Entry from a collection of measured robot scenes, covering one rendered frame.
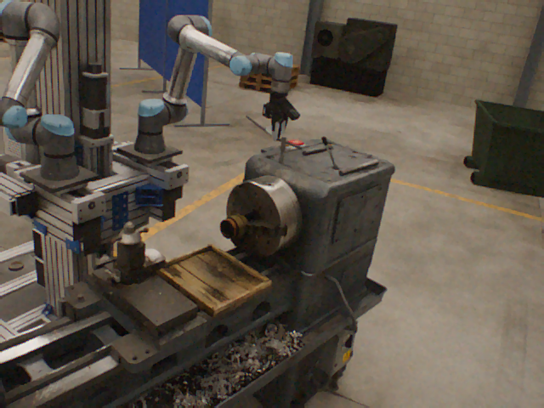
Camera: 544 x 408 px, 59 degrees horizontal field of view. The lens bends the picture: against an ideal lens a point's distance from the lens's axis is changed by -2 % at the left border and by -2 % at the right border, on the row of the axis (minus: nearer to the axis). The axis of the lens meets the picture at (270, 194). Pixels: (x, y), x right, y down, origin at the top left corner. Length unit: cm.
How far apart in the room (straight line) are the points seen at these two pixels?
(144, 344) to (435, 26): 1071
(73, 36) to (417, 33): 1010
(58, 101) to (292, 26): 1063
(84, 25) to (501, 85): 1026
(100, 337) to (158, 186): 87
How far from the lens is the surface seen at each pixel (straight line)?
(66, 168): 207
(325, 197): 193
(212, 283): 192
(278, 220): 188
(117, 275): 173
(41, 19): 196
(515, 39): 1164
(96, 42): 230
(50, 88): 230
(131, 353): 159
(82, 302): 179
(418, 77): 1183
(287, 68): 203
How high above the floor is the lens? 196
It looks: 23 degrees down
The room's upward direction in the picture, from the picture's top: 7 degrees clockwise
